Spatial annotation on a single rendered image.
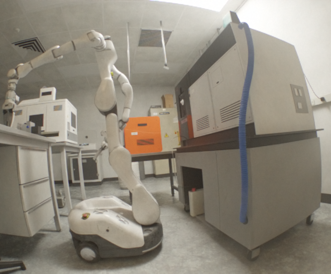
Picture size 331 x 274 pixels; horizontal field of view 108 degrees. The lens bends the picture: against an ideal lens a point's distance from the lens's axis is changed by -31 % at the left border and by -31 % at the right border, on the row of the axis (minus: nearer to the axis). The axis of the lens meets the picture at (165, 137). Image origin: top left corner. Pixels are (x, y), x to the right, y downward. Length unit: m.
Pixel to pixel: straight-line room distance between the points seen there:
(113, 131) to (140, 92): 4.27
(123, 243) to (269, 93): 1.22
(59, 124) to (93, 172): 2.47
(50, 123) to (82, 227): 1.48
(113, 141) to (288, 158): 1.12
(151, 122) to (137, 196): 1.11
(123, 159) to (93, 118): 4.16
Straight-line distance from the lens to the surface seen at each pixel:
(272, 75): 1.18
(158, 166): 4.81
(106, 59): 1.42
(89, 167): 4.49
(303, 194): 1.30
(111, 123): 1.23
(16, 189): 1.31
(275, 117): 1.07
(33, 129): 1.51
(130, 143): 2.01
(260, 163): 0.92
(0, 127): 1.04
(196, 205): 1.87
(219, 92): 1.20
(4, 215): 1.45
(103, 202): 1.47
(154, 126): 2.07
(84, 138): 5.06
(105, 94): 1.25
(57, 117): 2.27
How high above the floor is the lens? 0.70
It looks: 5 degrees up
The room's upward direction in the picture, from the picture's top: 5 degrees counter-clockwise
